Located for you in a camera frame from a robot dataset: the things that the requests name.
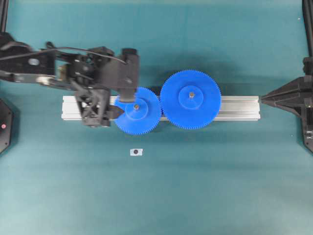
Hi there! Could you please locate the opposite black gripper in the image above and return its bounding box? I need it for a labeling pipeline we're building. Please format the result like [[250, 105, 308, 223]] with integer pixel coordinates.
[[261, 57, 313, 152]]

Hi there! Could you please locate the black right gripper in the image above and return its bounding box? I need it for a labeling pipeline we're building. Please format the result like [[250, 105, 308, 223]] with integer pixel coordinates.
[[56, 47, 124, 127]]

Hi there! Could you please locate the small blue gear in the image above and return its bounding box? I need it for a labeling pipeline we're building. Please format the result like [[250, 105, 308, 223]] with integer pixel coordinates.
[[114, 87, 161, 136]]

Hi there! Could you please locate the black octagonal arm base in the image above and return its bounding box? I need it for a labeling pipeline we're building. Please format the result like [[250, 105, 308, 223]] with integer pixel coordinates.
[[0, 99, 13, 153]]

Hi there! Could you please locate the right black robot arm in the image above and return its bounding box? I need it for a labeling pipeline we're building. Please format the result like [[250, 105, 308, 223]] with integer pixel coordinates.
[[0, 33, 222, 135]]

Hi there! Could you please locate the large blue gear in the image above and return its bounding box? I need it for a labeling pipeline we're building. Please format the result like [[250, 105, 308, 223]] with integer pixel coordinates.
[[159, 70, 222, 130]]

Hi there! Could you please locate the small white tag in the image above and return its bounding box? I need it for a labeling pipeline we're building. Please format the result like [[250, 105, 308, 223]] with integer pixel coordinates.
[[130, 148, 143, 156]]

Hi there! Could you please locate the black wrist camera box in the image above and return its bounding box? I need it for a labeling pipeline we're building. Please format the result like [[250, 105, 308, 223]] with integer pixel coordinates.
[[102, 47, 141, 103]]

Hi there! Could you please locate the silver aluminium extrusion rail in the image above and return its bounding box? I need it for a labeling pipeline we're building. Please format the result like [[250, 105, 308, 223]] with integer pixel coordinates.
[[61, 95, 261, 121]]

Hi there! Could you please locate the black right frame post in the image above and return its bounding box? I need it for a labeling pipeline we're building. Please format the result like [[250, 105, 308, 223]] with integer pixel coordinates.
[[302, 0, 313, 57]]

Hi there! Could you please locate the black frame post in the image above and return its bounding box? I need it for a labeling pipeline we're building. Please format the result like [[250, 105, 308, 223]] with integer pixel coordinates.
[[0, 0, 9, 33], [302, 0, 313, 57]]

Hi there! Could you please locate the grey camera cable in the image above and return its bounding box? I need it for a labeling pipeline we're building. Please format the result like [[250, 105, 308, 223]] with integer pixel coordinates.
[[0, 47, 128, 66]]

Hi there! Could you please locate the black left frame post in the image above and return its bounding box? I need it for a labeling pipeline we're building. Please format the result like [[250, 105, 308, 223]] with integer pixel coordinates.
[[0, 0, 9, 33]]

